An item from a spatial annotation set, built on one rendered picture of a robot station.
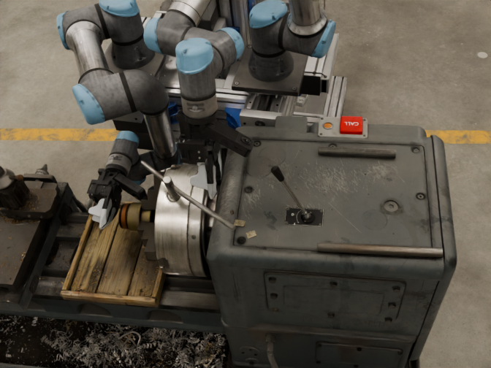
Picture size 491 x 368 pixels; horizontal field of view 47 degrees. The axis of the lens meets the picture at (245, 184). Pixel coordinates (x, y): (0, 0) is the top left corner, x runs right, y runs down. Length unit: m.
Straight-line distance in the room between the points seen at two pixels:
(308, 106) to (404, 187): 1.75
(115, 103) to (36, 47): 2.86
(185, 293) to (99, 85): 0.67
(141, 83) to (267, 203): 0.48
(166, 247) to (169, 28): 0.57
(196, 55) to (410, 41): 2.94
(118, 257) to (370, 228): 0.84
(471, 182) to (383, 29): 1.37
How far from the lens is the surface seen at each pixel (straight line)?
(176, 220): 1.48
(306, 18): 1.66
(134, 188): 1.72
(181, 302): 1.74
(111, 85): 1.57
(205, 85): 1.17
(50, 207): 1.88
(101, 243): 1.90
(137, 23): 1.96
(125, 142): 1.84
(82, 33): 1.86
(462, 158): 3.28
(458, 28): 4.15
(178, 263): 1.53
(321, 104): 3.17
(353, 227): 1.38
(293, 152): 1.52
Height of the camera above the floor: 2.39
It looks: 51 degrees down
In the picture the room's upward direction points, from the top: 8 degrees counter-clockwise
